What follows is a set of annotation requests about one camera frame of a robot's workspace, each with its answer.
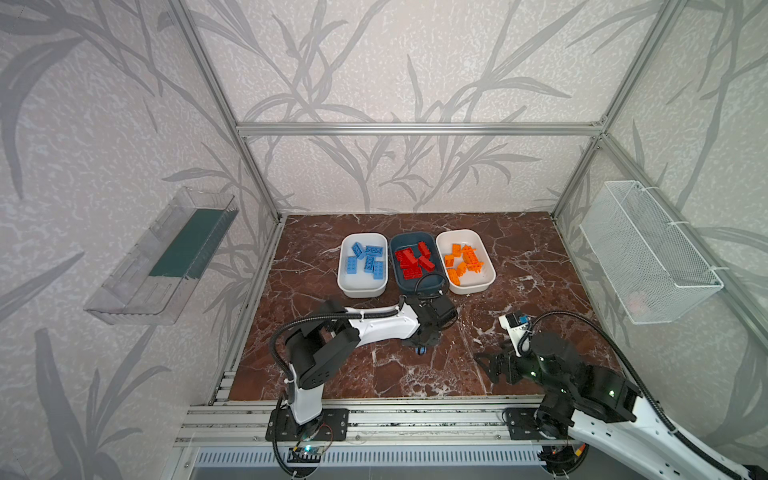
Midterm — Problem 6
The red brick sloped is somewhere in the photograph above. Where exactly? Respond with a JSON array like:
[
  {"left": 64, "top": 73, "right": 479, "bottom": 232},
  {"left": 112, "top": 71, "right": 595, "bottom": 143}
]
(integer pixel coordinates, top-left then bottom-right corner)
[{"left": 395, "top": 250, "right": 407, "bottom": 268}]

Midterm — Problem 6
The orange lego chassis plate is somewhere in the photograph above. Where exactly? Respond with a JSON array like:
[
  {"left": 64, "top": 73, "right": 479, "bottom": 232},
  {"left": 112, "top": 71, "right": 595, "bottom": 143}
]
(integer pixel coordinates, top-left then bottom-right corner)
[{"left": 461, "top": 245, "right": 484, "bottom": 273}]

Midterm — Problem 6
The blue brick long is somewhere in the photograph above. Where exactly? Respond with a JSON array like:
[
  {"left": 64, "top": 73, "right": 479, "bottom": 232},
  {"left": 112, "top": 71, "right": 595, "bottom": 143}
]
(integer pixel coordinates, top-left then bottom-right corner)
[{"left": 345, "top": 255, "right": 358, "bottom": 275}]

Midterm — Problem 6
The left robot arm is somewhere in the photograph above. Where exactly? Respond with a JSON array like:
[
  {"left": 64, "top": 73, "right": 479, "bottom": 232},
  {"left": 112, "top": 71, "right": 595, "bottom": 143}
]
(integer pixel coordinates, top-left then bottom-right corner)
[{"left": 269, "top": 291, "right": 458, "bottom": 426}]

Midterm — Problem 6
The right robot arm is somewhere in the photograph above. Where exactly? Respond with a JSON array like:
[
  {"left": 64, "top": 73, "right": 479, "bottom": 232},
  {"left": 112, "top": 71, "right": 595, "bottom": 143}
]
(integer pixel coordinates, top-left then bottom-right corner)
[{"left": 474, "top": 332, "right": 767, "bottom": 479}]

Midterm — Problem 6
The right white plastic bin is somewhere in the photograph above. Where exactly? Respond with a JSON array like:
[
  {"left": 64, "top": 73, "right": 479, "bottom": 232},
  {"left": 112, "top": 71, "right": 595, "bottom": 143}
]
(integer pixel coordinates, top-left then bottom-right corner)
[{"left": 436, "top": 229, "right": 496, "bottom": 295}]

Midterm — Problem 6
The white plastic bin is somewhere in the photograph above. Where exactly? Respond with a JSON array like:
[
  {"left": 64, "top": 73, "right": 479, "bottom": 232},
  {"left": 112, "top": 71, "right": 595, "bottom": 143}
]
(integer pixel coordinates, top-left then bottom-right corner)
[
  {"left": 436, "top": 229, "right": 496, "bottom": 295},
  {"left": 337, "top": 232, "right": 389, "bottom": 299}
]

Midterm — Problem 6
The teal plastic bin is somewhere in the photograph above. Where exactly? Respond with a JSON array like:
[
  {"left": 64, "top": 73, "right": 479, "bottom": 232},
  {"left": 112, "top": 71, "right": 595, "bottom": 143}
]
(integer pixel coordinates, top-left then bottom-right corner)
[{"left": 389, "top": 231, "right": 447, "bottom": 294}]

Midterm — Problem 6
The left white plastic bin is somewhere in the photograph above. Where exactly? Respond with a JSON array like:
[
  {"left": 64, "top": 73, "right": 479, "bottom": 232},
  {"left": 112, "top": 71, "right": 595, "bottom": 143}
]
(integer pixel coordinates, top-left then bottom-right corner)
[{"left": 337, "top": 232, "right": 389, "bottom": 299}]

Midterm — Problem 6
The green circuit board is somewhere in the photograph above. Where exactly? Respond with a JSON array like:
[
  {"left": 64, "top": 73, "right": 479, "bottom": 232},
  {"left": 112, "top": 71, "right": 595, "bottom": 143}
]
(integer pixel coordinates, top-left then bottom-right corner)
[{"left": 286, "top": 445, "right": 324, "bottom": 464}]

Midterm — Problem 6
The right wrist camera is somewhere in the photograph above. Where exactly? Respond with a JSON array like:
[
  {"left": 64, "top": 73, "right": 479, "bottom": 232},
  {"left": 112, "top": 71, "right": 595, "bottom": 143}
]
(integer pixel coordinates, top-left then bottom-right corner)
[{"left": 498, "top": 311, "right": 531, "bottom": 357}]

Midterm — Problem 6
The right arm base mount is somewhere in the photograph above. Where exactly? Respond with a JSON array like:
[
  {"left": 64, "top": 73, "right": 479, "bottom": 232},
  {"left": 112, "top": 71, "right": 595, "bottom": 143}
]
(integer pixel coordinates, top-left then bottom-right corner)
[{"left": 502, "top": 407, "right": 568, "bottom": 441}]

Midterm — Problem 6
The white wire basket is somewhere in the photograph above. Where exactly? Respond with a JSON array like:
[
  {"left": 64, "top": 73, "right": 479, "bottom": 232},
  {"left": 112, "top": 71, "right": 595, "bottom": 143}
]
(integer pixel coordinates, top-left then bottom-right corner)
[{"left": 580, "top": 180, "right": 724, "bottom": 325}]

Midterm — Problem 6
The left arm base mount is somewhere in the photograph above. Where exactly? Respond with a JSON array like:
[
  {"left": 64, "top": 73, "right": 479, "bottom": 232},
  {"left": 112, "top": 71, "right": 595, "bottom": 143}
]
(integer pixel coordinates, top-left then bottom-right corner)
[{"left": 265, "top": 407, "right": 350, "bottom": 442}]

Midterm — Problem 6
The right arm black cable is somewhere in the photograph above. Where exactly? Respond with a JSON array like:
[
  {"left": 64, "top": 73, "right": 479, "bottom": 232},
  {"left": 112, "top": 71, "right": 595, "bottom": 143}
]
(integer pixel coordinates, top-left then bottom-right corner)
[{"left": 518, "top": 310, "right": 751, "bottom": 480}]

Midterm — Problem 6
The clear wall shelf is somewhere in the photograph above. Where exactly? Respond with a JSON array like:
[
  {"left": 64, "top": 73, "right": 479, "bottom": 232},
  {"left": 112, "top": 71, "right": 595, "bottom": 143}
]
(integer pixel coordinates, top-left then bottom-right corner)
[{"left": 84, "top": 187, "right": 239, "bottom": 326}]

